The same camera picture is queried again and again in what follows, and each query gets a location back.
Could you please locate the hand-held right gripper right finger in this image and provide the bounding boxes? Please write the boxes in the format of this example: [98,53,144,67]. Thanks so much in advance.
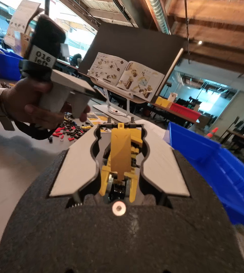
[140,125,191,197]

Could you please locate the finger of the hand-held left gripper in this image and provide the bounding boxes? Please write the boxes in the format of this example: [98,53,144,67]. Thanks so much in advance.
[51,69,107,101]
[67,93,92,119]

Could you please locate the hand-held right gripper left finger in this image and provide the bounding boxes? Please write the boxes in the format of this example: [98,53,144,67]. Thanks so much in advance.
[49,125,101,203]

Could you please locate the yellow black toy brick model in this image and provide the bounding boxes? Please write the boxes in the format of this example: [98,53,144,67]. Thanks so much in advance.
[98,128,144,203]

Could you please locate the yellow brick panel with axle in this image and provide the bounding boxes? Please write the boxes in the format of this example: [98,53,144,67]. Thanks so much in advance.
[99,116,145,184]

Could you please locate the person's left hand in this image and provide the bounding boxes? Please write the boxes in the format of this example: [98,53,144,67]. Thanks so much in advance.
[2,77,91,130]

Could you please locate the yellow printed leaflet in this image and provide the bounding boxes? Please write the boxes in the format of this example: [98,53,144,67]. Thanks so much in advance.
[85,113,115,133]

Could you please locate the pile of small brick pieces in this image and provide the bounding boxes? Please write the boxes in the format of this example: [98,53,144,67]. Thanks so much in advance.
[47,113,93,143]

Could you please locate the large brown cardboard box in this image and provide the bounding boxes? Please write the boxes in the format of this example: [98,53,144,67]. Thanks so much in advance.
[3,0,44,56]

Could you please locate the printed paper sheets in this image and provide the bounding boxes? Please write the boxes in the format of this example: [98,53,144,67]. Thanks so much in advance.
[135,119,172,147]

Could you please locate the blue plastic bin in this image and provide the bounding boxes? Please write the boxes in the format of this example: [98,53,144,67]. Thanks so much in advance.
[166,121,244,231]
[0,49,25,82]

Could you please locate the open instruction booklet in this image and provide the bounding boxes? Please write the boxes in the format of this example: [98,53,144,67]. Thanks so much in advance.
[87,52,165,103]

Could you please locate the orange traffic cone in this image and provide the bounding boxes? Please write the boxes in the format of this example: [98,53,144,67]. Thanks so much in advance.
[205,127,219,139]

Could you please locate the long red plastic bin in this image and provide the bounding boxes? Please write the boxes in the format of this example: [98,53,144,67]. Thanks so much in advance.
[169,103,202,122]

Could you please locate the silver ventilation duct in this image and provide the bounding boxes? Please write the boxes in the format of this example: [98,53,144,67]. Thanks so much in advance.
[146,0,171,35]

